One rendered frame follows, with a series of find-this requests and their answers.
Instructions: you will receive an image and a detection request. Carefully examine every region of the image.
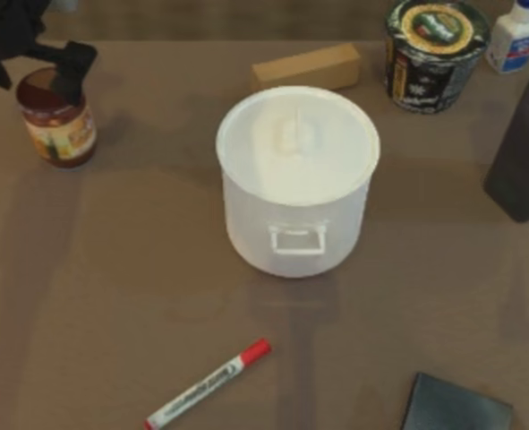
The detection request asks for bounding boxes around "red sauce jar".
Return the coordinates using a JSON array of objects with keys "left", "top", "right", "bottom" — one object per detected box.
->
[{"left": 14, "top": 66, "right": 98, "bottom": 170}]

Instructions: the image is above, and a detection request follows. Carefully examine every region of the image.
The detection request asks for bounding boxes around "tan wooden block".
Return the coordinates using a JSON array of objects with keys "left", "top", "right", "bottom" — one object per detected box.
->
[{"left": 251, "top": 42, "right": 362, "bottom": 93}]

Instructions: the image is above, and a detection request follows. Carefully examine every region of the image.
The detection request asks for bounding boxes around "white lidded kitchen pot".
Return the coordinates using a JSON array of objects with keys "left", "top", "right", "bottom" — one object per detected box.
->
[{"left": 215, "top": 85, "right": 381, "bottom": 280}]

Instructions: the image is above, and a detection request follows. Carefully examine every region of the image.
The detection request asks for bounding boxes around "red and white marker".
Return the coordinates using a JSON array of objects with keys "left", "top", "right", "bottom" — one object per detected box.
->
[{"left": 143, "top": 338, "right": 273, "bottom": 430}]

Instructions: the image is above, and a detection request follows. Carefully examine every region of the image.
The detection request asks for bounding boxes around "black instant noodle cup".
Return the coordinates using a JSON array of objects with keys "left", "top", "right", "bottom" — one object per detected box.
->
[{"left": 383, "top": 0, "right": 492, "bottom": 114}]

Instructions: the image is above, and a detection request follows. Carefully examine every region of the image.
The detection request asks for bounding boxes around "white glue bottle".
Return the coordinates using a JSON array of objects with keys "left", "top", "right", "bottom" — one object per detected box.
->
[{"left": 484, "top": 0, "right": 529, "bottom": 75}]

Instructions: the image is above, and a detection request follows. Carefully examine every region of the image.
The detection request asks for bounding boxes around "dark grey rectangular box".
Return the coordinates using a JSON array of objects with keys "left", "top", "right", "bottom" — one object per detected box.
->
[{"left": 482, "top": 54, "right": 529, "bottom": 224}]

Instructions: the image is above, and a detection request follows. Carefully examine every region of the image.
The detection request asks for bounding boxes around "dark flat square pad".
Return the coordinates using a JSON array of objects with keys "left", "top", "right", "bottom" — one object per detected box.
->
[{"left": 399, "top": 372, "right": 515, "bottom": 430}]

